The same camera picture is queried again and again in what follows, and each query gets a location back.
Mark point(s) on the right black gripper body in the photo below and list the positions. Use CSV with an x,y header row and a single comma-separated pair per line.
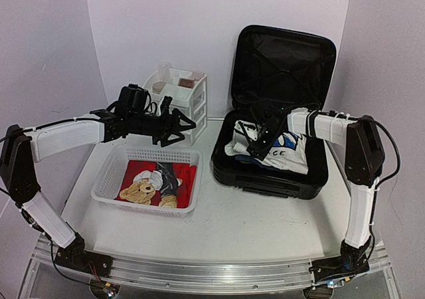
x,y
268,137

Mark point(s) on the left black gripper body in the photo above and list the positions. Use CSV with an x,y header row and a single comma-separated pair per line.
x,y
163,129

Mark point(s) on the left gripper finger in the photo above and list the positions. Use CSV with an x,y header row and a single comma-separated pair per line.
x,y
181,122
169,139

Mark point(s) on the white garment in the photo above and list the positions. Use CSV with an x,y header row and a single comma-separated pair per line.
x,y
287,154

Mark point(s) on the white plastic drawer organizer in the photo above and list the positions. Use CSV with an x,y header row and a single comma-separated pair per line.
x,y
192,102

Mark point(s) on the octagonal beige powder jar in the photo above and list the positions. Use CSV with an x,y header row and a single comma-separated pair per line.
x,y
157,87

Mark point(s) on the white perforated plastic basket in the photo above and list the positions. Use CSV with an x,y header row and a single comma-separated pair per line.
x,y
110,177

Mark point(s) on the square bronze compact case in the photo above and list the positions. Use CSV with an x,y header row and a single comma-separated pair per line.
x,y
186,83

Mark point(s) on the red patterned garment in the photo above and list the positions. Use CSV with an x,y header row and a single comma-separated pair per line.
x,y
158,184

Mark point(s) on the small pink square box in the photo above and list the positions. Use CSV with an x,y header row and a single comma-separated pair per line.
x,y
196,76

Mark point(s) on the translucent pink cylindrical container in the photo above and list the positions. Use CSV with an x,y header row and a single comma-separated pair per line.
x,y
164,71

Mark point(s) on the black ribbed hard-shell suitcase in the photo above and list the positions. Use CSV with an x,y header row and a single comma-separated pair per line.
x,y
275,70

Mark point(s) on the navy blue garment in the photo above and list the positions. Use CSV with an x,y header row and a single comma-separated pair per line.
x,y
249,159

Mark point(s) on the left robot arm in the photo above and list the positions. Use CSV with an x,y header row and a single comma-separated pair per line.
x,y
25,149

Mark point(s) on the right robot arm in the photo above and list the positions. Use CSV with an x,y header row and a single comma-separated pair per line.
x,y
364,158

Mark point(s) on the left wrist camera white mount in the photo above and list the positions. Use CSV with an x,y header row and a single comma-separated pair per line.
x,y
164,104

